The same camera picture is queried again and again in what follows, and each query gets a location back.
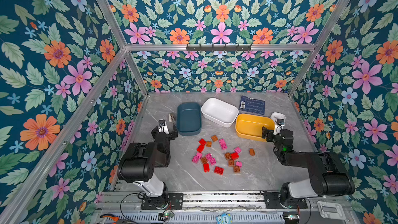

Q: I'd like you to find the yellow plastic container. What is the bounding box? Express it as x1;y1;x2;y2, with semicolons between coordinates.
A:
235;114;275;142

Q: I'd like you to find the pink double lego brick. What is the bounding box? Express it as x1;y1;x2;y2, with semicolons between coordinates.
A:
218;139;228;150

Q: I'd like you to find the white device on rail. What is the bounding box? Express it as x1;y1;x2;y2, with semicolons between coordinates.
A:
317;201;346;220

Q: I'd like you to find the orange lego brick top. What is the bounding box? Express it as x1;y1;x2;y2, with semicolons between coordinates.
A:
211;135;218;142

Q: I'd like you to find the dark blue printed card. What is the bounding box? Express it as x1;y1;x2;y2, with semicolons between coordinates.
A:
238;95;265;115

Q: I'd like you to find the blue owl toy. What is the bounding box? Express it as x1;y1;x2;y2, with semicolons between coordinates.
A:
216;213;232;224

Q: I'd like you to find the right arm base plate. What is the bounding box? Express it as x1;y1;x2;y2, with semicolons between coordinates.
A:
260;191;308;209

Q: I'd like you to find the white plastic container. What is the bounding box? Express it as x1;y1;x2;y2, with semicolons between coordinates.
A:
201;97;239;128

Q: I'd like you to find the large red lego brick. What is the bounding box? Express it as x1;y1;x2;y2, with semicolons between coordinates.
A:
214;166;224;175

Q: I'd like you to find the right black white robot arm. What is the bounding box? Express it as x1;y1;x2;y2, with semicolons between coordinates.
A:
260;127;355;209

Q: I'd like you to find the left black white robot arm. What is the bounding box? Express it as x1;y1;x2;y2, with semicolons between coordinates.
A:
117;119;178;199

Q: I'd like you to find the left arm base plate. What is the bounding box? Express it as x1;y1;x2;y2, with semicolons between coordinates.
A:
141;192;184;211

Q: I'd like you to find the pink lego brick cluster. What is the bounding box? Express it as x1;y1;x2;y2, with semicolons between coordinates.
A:
205;153;217;166

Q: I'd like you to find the black hook rail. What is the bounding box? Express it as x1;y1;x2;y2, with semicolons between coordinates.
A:
186;44;252;52

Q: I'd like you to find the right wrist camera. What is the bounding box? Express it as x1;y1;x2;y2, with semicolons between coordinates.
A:
274;118;285;135

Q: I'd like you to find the orange lego brick bottom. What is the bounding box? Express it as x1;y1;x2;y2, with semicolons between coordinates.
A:
233;166;240;173

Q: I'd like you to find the teal plastic container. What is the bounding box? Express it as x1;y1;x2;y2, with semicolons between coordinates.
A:
177;102;202;136

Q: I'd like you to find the small white round dish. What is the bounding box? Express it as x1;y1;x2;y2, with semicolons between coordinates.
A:
271;112;286;127

